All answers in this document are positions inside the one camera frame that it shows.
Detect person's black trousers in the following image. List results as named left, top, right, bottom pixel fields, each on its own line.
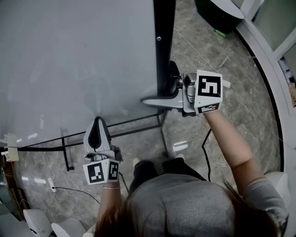
left=129, top=157, right=207, bottom=193

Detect person's right forearm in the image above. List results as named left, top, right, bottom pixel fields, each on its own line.
left=204, top=108, right=266, bottom=186

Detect black white bathtub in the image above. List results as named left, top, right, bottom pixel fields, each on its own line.
left=194, top=0, right=245, bottom=35

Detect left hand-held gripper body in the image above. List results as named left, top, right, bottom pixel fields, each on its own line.
left=82, top=145, right=123, bottom=186

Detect black power cable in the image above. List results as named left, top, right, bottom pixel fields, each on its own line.
left=53, top=187, right=101, bottom=205
left=201, top=128, right=212, bottom=183

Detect person's left forearm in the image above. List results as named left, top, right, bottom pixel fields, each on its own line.
left=96, top=182, right=123, bottom=224

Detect blue white packets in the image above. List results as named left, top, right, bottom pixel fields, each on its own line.
left=278, top=59, right=292, bottom=83

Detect person's grey sweater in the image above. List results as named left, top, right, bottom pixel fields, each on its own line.
left=128, top=173, right=290, bottom=237

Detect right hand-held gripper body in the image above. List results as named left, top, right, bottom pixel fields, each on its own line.
left=176, top=69, right=223, bottom=118

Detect brown woven item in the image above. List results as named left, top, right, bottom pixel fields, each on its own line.
left=288, top=81, right=296, bottom=107

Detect white-framed glass partition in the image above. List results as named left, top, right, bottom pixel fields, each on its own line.
left=234, top=0, right=296, bottom=151

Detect grey folding table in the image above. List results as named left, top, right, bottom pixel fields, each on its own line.
left=0, top=0, right=176, bottom=172

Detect white rounded fixture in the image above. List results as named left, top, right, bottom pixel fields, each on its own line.
left=50, top=217, right=87, bottom=237
left=22, top=209, right=53, bottom=237

